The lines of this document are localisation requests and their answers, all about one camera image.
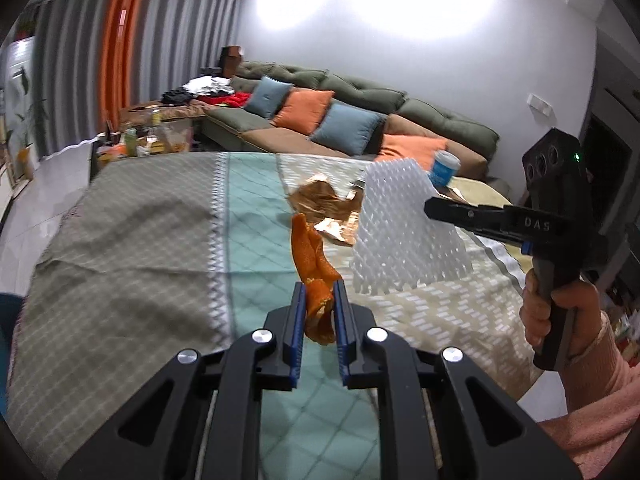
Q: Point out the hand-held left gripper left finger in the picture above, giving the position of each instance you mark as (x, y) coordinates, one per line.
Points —
(298, 340)

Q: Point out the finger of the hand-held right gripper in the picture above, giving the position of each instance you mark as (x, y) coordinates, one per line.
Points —
(465, 215)

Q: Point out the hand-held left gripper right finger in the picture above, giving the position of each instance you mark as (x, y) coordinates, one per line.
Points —
(342, 340)

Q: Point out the white foam fruit net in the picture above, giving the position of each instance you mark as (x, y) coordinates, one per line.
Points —
(400, 230)

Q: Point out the orange peel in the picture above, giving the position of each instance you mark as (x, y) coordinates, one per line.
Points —
(310, 260)

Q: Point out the gold wrapper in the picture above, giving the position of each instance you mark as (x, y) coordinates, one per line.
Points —
(320, 200)

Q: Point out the person's right forearm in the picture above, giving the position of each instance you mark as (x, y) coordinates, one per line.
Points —
(600, 400)

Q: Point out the person's right hand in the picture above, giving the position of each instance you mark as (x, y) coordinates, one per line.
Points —
(582, 310)

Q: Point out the blue cup with white lid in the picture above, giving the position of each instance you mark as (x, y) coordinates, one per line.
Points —
(444, 167)

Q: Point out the orange cushion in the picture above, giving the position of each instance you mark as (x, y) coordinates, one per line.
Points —
(302, 110)
(410, 150)

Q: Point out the blue cushion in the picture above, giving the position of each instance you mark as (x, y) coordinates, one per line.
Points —
(347, 127)
(267, 97)

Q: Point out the green and brown sofa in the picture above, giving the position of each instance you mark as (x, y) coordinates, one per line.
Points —
(360, 90)

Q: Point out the green carton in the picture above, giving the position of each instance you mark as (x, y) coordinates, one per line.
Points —
(131, 142)

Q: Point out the glass jar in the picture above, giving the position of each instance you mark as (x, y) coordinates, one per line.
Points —
(157, 116)

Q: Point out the dark coffee table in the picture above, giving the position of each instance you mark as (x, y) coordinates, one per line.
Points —
(97, 160)

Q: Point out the white clothes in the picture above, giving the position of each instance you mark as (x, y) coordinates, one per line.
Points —
(207, 85)

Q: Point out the black clothes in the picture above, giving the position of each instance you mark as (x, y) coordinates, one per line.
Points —
(177, 96)

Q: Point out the brown wooden speaker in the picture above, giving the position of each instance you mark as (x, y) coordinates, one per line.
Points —
(231, 60)

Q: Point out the blue chair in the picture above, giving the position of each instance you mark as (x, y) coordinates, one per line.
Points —
(9, 340)

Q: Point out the grey curtain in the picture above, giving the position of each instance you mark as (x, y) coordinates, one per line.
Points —
(185, 30)
(70, 70)

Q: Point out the tall leafy plant yellow vase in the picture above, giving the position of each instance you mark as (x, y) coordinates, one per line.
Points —
(22, 150)

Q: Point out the orange curtain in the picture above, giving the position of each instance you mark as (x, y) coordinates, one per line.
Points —
(131, 35)
(111, 50)

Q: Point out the white standing air conditioner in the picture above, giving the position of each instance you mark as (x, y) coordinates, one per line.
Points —
(20, 85)

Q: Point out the small potted plant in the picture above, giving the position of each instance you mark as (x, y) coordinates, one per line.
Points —
(26, 27)

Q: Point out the white wall switch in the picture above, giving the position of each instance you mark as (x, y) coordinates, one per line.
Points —
(540, 102)

